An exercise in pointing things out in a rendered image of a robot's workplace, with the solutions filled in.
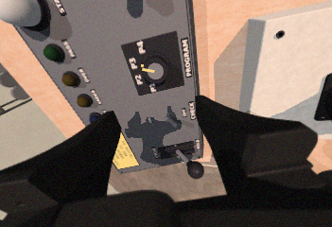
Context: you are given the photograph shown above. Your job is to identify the grey control console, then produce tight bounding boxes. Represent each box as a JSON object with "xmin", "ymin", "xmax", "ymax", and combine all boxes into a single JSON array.
[{"xmin": 0, "ymin": 0, "xmax": 204, "ymax": 179}]

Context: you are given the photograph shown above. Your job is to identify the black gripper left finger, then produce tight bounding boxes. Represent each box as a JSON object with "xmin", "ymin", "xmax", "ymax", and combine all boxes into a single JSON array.
[{"xmin": 0, "ymin": 111, "xmax": 121, "ymax": 227}]

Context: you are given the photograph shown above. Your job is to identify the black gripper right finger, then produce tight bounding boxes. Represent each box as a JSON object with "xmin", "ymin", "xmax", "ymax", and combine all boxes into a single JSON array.
[{"xmin": 195, "ymin": 95, "xmax": 326, "ymax": 200}]

